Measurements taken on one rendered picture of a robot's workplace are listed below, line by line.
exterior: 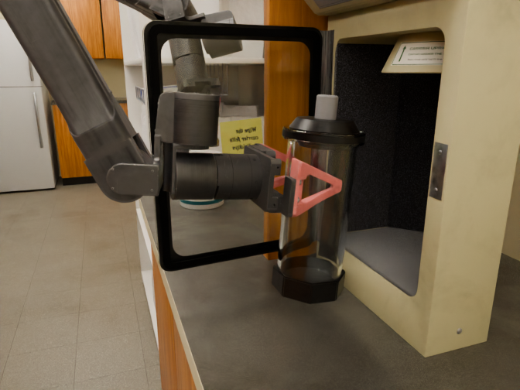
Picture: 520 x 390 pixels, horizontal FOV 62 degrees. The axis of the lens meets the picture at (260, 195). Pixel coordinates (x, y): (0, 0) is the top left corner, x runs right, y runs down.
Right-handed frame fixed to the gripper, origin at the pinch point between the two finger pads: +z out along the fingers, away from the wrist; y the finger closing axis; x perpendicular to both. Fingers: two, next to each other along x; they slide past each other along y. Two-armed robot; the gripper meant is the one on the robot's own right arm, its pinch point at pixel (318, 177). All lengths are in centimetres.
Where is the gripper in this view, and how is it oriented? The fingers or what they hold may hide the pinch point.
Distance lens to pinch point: 59.1
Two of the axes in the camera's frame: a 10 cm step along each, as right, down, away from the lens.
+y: -3.4, -2.6, 9.0
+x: -0.9, 9.7, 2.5
